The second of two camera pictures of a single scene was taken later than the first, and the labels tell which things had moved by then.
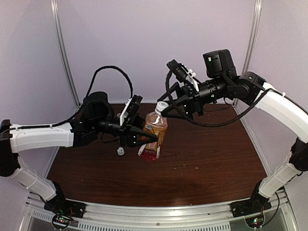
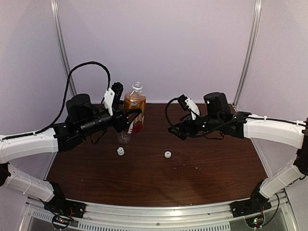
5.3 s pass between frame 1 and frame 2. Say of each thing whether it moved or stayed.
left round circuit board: stayed
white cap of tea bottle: moved
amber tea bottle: moved
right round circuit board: stayed
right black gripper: moved
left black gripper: moved
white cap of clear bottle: stayed
